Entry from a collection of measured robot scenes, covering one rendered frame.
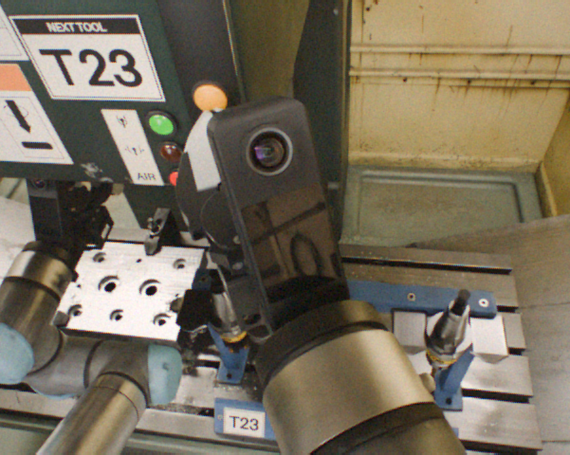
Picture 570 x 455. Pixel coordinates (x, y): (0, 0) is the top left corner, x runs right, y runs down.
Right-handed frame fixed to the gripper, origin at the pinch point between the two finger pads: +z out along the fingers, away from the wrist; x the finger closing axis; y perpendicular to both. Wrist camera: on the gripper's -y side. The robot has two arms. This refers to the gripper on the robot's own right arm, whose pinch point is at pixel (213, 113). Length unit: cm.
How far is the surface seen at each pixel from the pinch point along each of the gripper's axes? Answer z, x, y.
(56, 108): 9.2, -11.5, 1.7
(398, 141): 80, 72, 93
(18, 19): 8.7, -10.8, -6.2
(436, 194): 64, 79, 107
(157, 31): 3.7, -2.0, -5.2
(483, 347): -10, 28, 44
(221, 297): 9.0, -3.8, 37.0
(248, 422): 3, -7, 72
